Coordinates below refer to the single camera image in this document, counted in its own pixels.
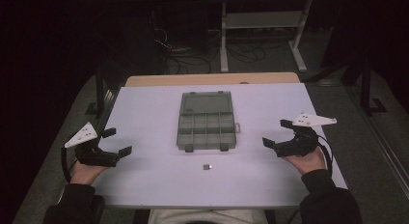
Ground wooden table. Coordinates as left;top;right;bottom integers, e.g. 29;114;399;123
124;71;302;88

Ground white metal desk frame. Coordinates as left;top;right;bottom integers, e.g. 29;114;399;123
219;0;314;73

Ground person's right hand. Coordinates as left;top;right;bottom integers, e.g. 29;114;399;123
284;146;327;176

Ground clear grey plastic compartment box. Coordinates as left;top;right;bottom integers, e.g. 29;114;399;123
176;91;242;154

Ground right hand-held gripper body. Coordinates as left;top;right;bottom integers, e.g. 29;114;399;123
276;112;338;158

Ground person's left hand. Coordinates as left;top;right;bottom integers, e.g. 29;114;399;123
69;160;109;185

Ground tangle of black floor cables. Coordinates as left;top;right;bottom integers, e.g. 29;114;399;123
150;25;290;75

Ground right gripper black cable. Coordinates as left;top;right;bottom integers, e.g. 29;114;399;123
316;134;334;178

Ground black metal stand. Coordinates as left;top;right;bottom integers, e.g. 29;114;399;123
84;64;127;124
359;54;389;117

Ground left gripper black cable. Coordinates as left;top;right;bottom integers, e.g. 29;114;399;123
60;146;74;183

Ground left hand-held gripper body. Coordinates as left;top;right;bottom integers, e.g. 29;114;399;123
64;122;121;168

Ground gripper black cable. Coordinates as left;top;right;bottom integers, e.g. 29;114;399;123
60;146;74;183
316;134;334;178

